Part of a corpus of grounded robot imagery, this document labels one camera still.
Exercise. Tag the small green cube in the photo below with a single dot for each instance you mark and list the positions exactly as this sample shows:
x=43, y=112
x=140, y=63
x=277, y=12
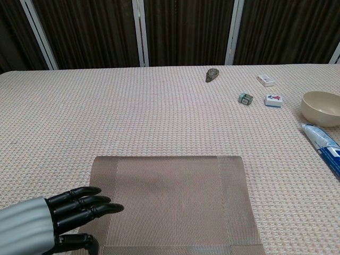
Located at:
x=245, y=99

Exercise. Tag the blue white toothpaste tube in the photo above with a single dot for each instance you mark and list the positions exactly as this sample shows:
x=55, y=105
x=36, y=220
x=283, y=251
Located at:
x=322, y=140

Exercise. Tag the white screen frame post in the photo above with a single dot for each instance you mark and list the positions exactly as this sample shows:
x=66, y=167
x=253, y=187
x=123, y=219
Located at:
x=40, y=34
x=233, y=32
x=336, y=55
x=140, y=34

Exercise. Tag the white red-printed mahjong tile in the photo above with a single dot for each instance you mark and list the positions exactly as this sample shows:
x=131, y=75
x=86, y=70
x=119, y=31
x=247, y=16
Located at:
x=273, y=99

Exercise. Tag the beige woven tablecloth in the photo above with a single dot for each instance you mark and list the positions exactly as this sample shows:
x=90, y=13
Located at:
x=106, y=111

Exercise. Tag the small white barcode box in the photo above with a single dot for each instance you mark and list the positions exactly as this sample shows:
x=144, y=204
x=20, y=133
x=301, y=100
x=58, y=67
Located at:
x=265, y=80

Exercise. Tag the light brown bowl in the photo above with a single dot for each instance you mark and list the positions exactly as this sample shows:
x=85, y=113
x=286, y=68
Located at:
x=318, y=114

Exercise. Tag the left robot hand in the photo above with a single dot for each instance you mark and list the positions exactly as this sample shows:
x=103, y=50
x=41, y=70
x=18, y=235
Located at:
x=26, y=225

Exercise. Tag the brown woven placemat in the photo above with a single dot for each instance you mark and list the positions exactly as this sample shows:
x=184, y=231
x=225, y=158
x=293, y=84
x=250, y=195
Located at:
x=172, y=207

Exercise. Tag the dark pleated screen panel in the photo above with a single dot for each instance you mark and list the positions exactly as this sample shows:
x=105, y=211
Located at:
x=90, y=32
x=186, y=32
x=13, y=32
x=287, y=29

